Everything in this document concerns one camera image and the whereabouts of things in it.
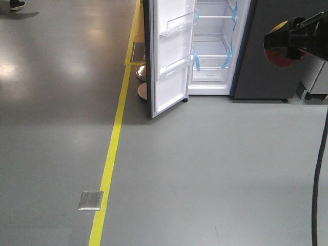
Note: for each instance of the clear door bin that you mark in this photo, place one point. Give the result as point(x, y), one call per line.
point(168, 27)
point(168, 69)

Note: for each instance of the chrome stanchion post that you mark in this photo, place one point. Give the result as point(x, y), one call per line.
point(141, 73)

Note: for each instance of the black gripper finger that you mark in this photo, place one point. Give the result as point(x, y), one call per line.
point(298, 37)

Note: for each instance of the white fridge door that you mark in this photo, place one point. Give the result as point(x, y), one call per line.
point(165, 92)

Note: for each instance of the clear middle door bin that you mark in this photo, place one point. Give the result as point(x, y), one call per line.
point(168, 27)

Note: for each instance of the silver sign stand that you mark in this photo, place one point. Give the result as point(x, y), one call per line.
point(142, 91)

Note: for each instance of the floor sign sticker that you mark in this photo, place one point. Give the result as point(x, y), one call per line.
point(138, 52)

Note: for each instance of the red yellow apple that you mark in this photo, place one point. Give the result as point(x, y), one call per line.
point(279, 57)

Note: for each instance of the grey fridge cabinet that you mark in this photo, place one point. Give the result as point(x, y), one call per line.
point(230, 58)

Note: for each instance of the yellow floor tape line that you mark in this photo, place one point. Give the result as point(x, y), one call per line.
point(105, 185)

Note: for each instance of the person's black shoe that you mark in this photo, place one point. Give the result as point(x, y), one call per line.
point(16, 5)

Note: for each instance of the clear lower door bin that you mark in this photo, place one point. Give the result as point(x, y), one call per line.
point(168, 69)

